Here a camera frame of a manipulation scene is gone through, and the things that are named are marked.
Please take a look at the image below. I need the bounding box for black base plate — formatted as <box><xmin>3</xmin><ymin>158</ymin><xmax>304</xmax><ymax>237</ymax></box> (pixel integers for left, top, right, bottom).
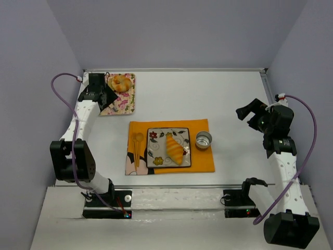
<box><xmin>81</xmin><ymin>189</ymin><xmax>133</xmax><ymax>219</ymax></box>
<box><xmin>220</xmin><ymin>189</ymin><xmax>260</xmax><ymax>218</ymax></box>

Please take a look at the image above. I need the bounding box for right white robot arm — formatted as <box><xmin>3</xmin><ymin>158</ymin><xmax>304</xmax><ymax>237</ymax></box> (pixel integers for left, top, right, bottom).
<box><xmin>236</xmin><ymin>94</ymin><xmax>320</xmax><ymax>249</ymax></box>

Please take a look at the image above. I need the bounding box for small metal cup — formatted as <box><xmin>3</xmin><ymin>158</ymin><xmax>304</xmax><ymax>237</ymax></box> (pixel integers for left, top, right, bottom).
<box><xmin>196</xmin><ymin>131</ymin><xmax>212</xmax><ymax>150</ymax></box>

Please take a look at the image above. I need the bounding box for round twisted bread roll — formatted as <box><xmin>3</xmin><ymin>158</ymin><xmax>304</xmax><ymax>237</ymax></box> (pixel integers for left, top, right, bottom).
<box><xmin>111</xmin><ymin>75</ymin><xmax>132</xmax><ymax>93</ymax></box>

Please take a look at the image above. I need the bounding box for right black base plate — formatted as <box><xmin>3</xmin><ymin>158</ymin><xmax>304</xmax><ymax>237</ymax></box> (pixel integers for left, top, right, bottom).
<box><xmin>220</xmin><ymin>189</ymin><xmax>260</xmax><ymax>218</ymax></box>

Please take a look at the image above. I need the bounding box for orange plastic fork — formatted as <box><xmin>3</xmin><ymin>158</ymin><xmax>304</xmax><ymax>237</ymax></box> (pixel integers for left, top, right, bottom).
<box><xmin>132</xmin><ymin>133</ymin><xmax>137</xmax><ymax>171</ymax></box>

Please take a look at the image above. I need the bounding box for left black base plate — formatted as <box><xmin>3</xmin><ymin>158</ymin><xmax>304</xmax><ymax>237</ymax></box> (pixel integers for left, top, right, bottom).
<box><xmin>81</xmin><ymin>189</ymin><xmax>133</xmax><ymax>219</ymax></box>

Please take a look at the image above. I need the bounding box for floral bread tray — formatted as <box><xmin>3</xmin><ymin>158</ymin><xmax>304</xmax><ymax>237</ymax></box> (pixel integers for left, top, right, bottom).
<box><xmin>100</xmin><ymin>72</ymin><xmax>136</xmax><ymax>116</ymax></box>

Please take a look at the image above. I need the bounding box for striped croissant bread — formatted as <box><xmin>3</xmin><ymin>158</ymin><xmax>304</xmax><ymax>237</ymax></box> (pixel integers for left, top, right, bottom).
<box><xmin>166</xmin><ymin>135</ymin><xmax>184</xmax><ymax>166</ymax></box>

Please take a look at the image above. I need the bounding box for orange placemat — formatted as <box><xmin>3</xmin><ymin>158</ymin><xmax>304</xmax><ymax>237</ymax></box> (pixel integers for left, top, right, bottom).
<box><xmin>125</xmin><ymin>119</ymin><xmax>215</xmax><ymax>176</ymax></box>

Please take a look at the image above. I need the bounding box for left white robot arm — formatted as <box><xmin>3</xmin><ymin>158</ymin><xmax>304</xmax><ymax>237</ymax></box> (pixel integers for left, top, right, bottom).
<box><xmin>50</xmin><ymin>73</ymin><xmax>118</xmax><ymax>201</ymax></box>

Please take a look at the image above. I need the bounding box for orange plastic spoon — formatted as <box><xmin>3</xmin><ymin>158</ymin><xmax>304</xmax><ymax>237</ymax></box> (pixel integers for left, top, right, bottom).
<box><xmin>135</xmin><ymin>133</ymin><xmax>144</xmax><ymax>168</ymax></box>

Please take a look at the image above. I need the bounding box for square floral ceramic plate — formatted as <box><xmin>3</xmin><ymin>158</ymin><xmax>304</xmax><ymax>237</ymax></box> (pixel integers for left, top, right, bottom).
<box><xmin>146</xmin><ymin>128</ymin><xmax>191</xmax><ymax>169</ymax></box>

